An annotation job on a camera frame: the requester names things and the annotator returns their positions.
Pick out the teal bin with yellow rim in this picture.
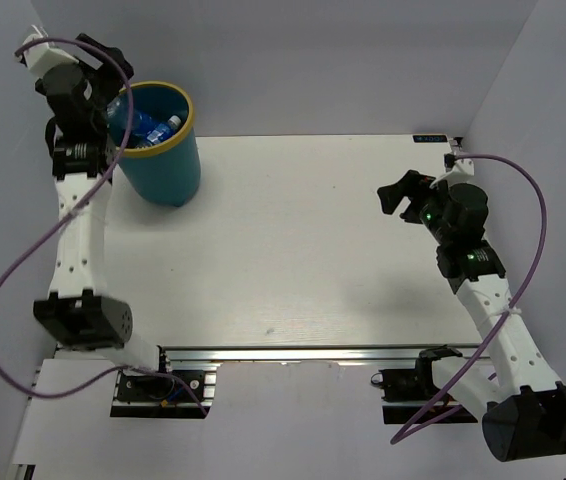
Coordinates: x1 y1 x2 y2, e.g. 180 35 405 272
119 81 201 207

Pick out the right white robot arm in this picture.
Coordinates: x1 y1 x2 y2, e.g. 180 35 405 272
377 170 566 462

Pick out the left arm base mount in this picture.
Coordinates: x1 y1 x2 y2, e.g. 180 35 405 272
110 361 219 419

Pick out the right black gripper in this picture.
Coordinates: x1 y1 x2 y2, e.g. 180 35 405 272
377 170 455 245

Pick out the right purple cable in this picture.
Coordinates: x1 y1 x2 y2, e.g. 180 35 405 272
390 153 549 445

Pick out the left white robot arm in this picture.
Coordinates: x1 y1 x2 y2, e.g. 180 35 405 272
23 30 175 399

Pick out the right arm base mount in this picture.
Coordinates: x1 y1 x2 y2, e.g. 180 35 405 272
370 345 477 425

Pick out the clear bottle blue label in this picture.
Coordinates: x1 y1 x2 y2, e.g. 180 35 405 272
136 115 182 149
107 95 155 137

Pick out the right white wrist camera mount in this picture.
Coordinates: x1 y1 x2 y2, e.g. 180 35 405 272
430 153 475 189

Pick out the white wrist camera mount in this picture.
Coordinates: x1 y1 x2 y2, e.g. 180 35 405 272
430 153 475 189
15 42 78 79

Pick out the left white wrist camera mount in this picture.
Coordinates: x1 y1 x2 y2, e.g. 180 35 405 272
15 42 78 79

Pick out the dark blue table sticker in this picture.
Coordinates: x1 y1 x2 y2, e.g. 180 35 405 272
412 134 448 143

